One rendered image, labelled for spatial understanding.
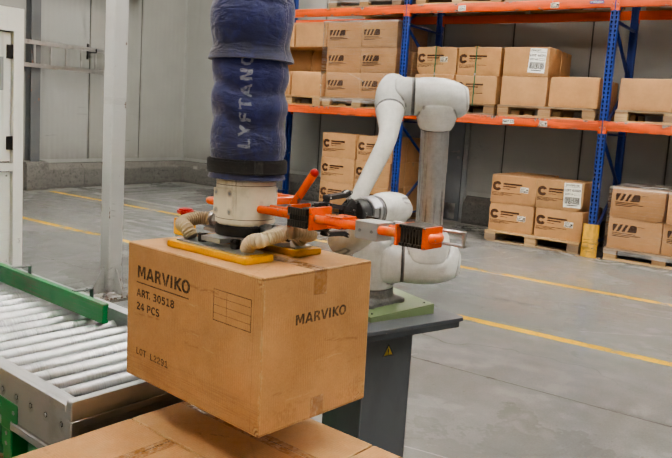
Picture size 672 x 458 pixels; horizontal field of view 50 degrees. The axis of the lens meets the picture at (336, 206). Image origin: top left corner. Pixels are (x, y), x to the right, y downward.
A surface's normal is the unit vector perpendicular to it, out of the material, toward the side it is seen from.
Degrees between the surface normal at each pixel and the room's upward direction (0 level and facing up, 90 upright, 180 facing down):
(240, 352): 90
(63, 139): 90
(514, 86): 87
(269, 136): 74
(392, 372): 90
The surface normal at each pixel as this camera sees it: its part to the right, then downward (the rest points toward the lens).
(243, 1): 0.00, -0.14
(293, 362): 0.73, 0.11
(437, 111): -0.07, 0.38
